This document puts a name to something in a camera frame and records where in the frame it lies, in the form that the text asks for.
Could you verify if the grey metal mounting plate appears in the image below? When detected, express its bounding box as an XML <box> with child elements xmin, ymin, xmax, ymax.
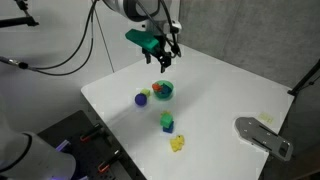
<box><xmin>234</xmin><ymin>116</ymin><xmax>295</xmax><ymax>162</ymax></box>

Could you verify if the lime green cube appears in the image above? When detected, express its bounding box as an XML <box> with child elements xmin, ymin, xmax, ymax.
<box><xmin>139</xmin><ymin>87</ymin><xmax>152</xmax><ymax>99</ymax></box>

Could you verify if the black slanted stand pole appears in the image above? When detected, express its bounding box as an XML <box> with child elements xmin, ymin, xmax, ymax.
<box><xmin>287</xmin><ymin>59</ymin><xmax>320</xmax><ymax>98</ymax></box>

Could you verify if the metal tipped rod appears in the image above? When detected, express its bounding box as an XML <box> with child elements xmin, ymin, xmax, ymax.
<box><xmin>0</xmin><ymin>55</ymin><xmax>30</xmax><ymax>70</ymax></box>

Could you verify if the large blue embossed cube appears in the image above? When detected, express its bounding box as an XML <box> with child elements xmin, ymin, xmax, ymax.
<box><xmin>158</xmin><ymin>86</ymin><xmax>172</xmax><ymax>98</ymax></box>

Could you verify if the black perforated base board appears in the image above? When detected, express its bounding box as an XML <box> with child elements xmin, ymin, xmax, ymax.
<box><xmin>36</xmin><ymin>109</ymin><xmax>148</xmax><ymax>180</ymax></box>

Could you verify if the small dark blue cube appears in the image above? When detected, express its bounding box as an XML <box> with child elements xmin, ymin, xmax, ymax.
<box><xmin>162</xmin><ymin>121</ymin><xmax>175</xmax><ymax>135</ymax></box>

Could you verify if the black camera boom rod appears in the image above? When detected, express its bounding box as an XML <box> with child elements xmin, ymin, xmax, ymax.
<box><xmin>0</xmin><ymin>0</ymin><xmax>40</xmax><ymax>29</ymax></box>

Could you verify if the black hanging cable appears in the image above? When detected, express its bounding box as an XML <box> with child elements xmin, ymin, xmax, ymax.
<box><xmin>26</xmin><ymin>6</ymin><xmax>96</xmax><ymax>77</ymax></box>
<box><xmin>28</xmin><ymin>0</ymin><xmax>100</xmax><ymax>72</ymax></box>

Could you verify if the green plastic bowl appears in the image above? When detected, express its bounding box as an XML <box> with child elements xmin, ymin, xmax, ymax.
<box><xmin>152</xmin><ymin>79</ymin><xmax>176</xmax><ymax>101</ymax></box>

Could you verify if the purple bumpy ball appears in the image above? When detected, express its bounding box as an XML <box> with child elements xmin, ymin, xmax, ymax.
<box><xmin>134</xmin><ymin>92</ymin><xmax>149</xmax><ymax>108</ymax></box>

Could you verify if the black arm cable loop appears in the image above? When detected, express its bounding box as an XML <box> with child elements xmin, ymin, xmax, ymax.
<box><xmin>134</xmin><ymin>0</ymin><xmax>183</xmax><ymax>58</ymax></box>

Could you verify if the pale yellow sticker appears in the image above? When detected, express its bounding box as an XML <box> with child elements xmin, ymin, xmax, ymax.
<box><xmin>258</xmin><ymin>112</ymin><xmax>275</xmax><ymax>125</ymax></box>

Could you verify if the yellow soft block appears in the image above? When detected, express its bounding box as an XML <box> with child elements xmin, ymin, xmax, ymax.
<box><xmin>169</xmin><ymin>133</ymin><xmax>186</xmax><ymax>153</ymax></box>

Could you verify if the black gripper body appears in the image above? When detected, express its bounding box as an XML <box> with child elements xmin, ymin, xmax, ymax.
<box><xmin>141</xmin><ymin>32</ymin><xmax>175</xmax><ymax>60</ymax></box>

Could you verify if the thin black wire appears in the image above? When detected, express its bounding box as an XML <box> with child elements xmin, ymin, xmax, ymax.
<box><xmin>90</xmin><ymin>0</ymin><xmax>116</xmax><ymax>74</ymax></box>

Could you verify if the black clamp orange handle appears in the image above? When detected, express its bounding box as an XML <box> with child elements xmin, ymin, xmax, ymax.
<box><xmin>97</xmin><ymin>149</ymin><xmax>123</xmax><ymax>174</ymax></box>
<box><xmin>79</xmin><ymin>123</ymin><xmax>105</xmax><ymax>143</ymax></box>

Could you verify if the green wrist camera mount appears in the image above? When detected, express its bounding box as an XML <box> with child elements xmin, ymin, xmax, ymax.
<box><xmin>124</xmin><ymin>28</ymin><xmax>161</xmax><ymax>53</ymax></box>

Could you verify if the orange toy animal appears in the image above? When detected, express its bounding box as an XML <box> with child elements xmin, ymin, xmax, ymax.
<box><xmin>151</xmin><ymin>82</ymin><xmax>163</xmax><ymax>93</ymax></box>

